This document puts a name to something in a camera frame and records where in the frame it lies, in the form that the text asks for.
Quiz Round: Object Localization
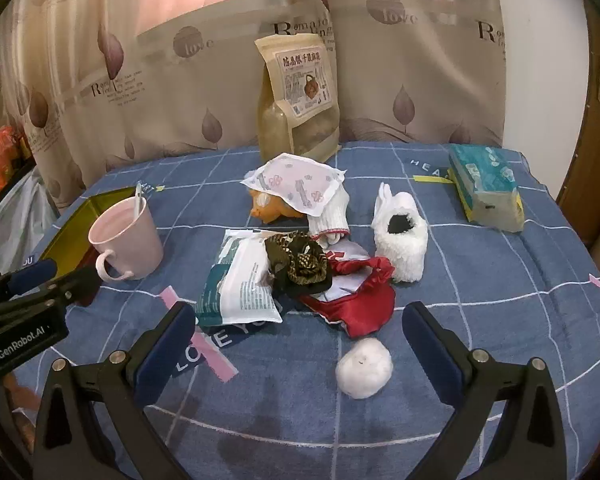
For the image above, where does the pink mug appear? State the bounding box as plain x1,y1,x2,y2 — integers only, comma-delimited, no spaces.
88,196,164,282

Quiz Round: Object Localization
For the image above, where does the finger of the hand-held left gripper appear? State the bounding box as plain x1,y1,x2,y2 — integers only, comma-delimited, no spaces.
0,258,59,298
10,266,102,312

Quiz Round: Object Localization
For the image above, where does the white fluffy slipper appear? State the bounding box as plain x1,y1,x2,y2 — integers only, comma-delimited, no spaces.
371,183,428,282

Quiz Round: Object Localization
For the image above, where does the grey plastic sheet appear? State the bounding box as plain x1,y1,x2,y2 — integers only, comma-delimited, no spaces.
0,170,61,281

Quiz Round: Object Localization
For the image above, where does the blue checked blanket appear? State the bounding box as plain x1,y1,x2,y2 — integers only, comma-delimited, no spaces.
10,140,600,480

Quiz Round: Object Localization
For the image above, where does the orange plush toy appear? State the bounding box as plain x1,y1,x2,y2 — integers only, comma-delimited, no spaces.
247,187,308,222

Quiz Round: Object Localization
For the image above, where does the white knit glove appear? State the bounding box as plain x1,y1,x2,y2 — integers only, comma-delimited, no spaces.
307,187,352,248

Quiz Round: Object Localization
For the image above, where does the gold metal tray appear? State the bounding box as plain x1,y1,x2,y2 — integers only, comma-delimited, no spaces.
39,186,141,308

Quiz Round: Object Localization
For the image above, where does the person's left hand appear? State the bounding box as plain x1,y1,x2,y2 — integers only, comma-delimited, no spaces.
2,372,43,428

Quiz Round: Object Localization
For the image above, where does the white floral packet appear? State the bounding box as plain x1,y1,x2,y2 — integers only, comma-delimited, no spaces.
241,153,347,220

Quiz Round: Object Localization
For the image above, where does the orange plastic bag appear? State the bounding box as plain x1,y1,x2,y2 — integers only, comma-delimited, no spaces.
0,127,31,191

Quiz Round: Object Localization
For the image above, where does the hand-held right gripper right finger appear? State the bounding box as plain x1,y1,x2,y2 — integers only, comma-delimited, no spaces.
401,301,568,480

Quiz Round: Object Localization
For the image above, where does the white teal wipes pack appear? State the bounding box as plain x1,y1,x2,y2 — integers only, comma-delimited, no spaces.
195,228,284,327

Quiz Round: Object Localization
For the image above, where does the red cloth pouch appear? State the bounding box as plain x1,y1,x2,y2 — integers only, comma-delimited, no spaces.
300,240,397,338

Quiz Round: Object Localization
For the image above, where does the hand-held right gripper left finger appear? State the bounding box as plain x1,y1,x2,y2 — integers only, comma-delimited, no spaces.
32,301,197,480

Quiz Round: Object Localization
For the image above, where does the beige leaf print curtain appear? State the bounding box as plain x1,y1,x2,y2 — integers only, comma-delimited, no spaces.
0,0,511,211

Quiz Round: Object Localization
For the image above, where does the white cotton ball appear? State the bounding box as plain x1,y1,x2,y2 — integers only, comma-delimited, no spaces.
335,337,394,400

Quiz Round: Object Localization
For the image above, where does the brown kraft snack bag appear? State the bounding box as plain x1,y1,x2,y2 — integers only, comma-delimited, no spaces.
254,33,342,163

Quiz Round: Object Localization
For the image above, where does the brown patterned scrunchie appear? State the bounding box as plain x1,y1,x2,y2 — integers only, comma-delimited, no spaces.
264,232,333,296

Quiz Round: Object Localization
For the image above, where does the teal tissue pack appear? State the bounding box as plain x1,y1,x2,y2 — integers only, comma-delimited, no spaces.
447,144,526,233

